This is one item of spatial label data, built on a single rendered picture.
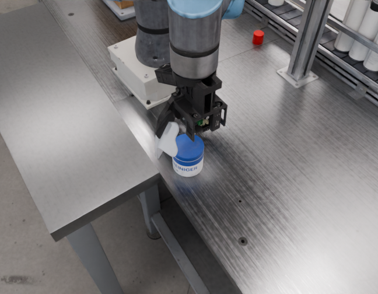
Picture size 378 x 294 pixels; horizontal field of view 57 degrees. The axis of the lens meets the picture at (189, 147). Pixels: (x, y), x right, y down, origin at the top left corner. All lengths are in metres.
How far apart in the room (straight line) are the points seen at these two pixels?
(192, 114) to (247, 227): 0.27
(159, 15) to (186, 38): 0.35
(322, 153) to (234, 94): 0.28
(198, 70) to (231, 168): 0.33
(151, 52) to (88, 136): 0.26
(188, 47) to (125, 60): 0.46
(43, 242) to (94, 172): 0.96
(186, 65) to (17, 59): 0.76
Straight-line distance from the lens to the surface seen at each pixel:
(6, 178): 2.01
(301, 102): 0.98
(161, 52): 0.88
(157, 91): 0.90
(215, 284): 1.31
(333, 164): 0.86
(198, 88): 0.54
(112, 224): 1.68
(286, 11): 1.25
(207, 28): 0.49
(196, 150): 0.73
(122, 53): 0.97
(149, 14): 0.85
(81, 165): 0.83
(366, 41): 1.03
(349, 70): 1.07
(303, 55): 0.99
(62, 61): 1.14
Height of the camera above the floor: 1.47
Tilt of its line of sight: 50 degrees down
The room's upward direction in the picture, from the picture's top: straight up
